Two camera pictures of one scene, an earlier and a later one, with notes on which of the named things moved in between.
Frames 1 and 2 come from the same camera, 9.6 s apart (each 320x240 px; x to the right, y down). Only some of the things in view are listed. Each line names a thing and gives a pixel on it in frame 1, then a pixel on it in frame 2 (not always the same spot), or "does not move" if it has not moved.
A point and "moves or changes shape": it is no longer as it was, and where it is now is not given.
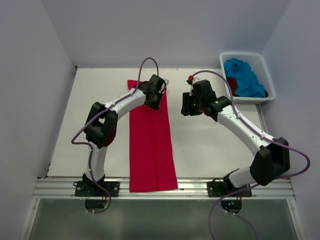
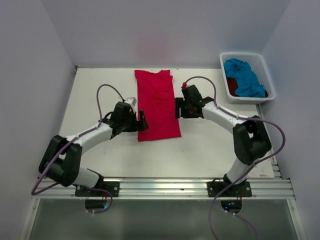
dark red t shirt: [232, 84] does not move
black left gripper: [156, 106] → [141, 124]
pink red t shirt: [152, 163] moves or changes shape
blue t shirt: [248, 85] does not move
